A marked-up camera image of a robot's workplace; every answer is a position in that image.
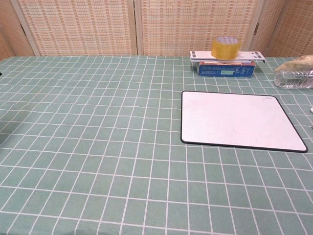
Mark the green checkered tablecloth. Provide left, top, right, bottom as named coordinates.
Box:
left=0, top=55, right=313, bottom=235

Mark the blue cardboard box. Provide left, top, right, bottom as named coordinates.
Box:
left=195, top=61, right=256, bottom=78

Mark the white black-edged mouse pad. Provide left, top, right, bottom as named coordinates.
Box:
left=180, top=90, right=308, bottom=154

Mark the yellow packing tape roll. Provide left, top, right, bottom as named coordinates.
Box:
left=211, top=36, right=242, bottom=60

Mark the bamboo folding screen panel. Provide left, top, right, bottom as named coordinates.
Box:
left=11, top=0, right=138, bottom=56
left=133, top=0, right=264, bottom=57
left=0, top=0, right=35, bottom=62
left=251, top=0, right=313, bottom=58

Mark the clear plastic water bottle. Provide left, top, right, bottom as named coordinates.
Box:
left=273, top=69, right=313, bottom=89

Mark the bread in plastic bag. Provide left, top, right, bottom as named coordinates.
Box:
left=273, top=55, right=313, bottom=73

